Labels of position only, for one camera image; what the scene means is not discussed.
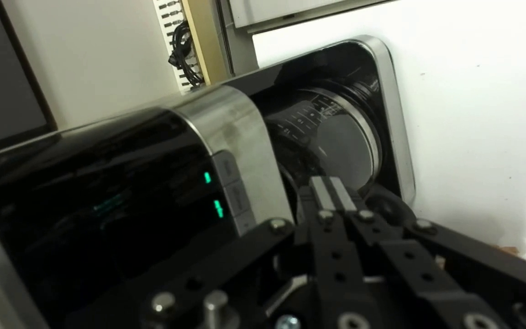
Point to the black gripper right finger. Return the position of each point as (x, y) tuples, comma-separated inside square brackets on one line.
[(428, 295)]

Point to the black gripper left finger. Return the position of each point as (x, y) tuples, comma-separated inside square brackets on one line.
[(340, 295)]

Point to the black silver coffee machine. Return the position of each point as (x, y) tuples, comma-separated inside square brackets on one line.
[(94, 212)]

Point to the wooden window sill ledge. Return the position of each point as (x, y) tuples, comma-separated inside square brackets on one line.
[(209, 42)]

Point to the black computer monitor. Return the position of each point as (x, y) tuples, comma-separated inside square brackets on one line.
[(1, 74)]

